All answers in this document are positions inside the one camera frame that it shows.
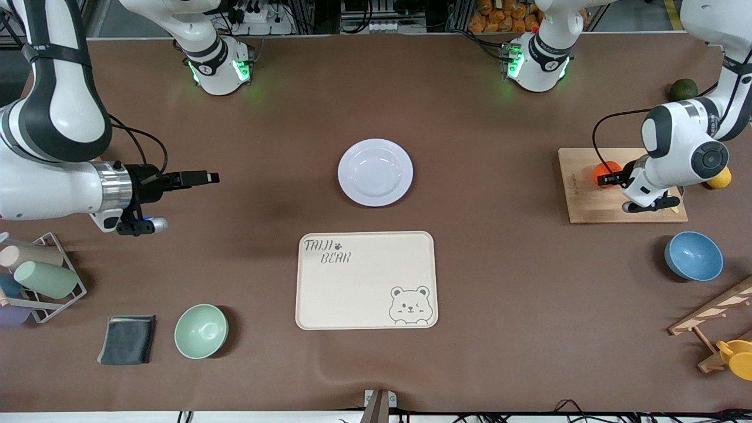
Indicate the beige cup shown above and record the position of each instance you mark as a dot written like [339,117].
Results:
[35,254]

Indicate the white power strip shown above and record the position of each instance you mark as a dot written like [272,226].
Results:
[264,23]

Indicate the blue bowl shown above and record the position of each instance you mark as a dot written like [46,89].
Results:
[696,258]

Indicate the wooden cutting board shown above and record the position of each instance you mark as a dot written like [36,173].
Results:
[581,200]

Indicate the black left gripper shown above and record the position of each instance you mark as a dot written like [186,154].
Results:
[628,171]

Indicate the white round plate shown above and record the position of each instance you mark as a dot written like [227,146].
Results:
[375,172]

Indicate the blue cup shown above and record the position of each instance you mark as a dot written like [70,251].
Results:
[9,286]

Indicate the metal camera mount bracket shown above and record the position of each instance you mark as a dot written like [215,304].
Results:
[379,405]

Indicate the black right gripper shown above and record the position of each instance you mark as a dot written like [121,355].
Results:
[143,181]

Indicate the dark grey folded cloth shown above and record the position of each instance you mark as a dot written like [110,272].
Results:
[126,341]

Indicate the brown table cover sheet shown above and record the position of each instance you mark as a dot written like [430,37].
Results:
[376,106]

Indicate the dark green round fruit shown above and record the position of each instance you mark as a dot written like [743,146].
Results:
[683,91]

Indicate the light green cup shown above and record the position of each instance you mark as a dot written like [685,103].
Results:
[47,279]

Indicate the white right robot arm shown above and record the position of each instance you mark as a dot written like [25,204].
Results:
[53,117]

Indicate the white socket strip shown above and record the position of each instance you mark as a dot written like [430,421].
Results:
[396,27]

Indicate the orange fruit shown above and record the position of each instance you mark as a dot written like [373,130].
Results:
[605,167]

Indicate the wooden rack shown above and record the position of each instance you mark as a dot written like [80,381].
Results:
[714,308]

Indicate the cream bear print tray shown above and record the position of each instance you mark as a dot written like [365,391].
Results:
[364,294]

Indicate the bag of orange items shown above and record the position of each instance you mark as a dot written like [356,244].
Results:
[499,17]

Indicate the light green bowl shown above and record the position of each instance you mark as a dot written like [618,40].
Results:
[201,332]

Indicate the yellow cup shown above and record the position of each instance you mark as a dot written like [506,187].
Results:
[740,359]

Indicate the yellow lemon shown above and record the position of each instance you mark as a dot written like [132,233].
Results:
[724,179]

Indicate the purple cup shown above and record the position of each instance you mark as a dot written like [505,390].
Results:
[12,317]

